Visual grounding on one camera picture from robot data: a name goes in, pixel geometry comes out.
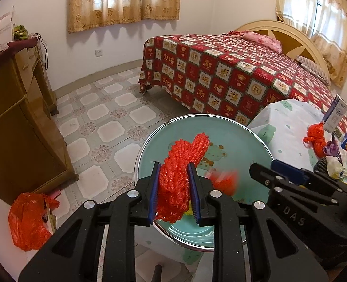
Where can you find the green crumpled wrapping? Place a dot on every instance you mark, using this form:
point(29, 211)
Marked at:
point(20, 32)

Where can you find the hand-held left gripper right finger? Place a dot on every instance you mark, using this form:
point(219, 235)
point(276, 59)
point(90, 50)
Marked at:
point(193, 194)

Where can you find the brown wooden cabinet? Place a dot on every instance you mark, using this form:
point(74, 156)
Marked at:
point(14, 123)

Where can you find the white yellow wrapper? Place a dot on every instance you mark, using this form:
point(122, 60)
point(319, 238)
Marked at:
point(335, 166)

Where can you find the large red plastic bag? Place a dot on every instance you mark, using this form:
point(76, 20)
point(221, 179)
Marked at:
point(26, 223)

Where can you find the green gold wrapper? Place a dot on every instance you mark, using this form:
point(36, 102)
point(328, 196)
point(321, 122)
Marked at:
point(337, 136)

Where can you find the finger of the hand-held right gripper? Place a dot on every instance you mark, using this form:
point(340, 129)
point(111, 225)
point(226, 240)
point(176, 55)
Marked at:
point(291, 194)
point(288, 171)

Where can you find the white wall socket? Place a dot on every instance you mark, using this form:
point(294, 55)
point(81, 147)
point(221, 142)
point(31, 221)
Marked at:
point(99, 53)

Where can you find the white paper box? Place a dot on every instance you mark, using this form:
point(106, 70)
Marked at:
point(4, 32)

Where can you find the red foam net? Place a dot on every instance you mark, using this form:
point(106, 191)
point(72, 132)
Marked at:
point(173, 182)

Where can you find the teal bear-print enamel basin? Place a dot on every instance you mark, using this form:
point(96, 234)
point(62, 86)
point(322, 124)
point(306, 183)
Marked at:
point(235, 141)

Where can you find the red bear-print bedspread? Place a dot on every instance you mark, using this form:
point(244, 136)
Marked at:
point(220, 64)

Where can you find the narrow beige patterned curtain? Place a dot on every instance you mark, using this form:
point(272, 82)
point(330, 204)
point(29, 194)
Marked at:
point(323, 35)

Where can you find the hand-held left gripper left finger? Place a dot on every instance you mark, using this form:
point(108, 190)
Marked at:
point(155, 194)

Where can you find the small knotted red plastic bag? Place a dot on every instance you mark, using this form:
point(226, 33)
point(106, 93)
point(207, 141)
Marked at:
point(317, 138)

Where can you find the wide beige patterned curtain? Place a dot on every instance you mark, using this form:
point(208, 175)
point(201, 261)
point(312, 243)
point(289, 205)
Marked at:
point(117, 3)

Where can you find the cream wooden bed headboard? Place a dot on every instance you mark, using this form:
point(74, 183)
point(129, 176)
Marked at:
point(294, 35)

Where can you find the black foam net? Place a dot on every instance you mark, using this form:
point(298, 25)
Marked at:
point(320, 164)

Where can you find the purple wrapper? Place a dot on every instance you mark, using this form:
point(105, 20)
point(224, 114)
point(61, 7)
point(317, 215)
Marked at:
point(332, 148)

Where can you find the striped pillow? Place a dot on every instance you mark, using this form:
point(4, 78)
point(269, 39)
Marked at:
point(314, 67)

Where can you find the dark red cloth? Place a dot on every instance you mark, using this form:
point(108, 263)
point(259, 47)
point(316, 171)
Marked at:
point(14, 47)

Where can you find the pink pillow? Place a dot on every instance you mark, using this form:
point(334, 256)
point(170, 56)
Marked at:
point(264, 42)

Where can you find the white blue carton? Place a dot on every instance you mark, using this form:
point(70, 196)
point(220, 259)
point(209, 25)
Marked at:
point(335, 114)

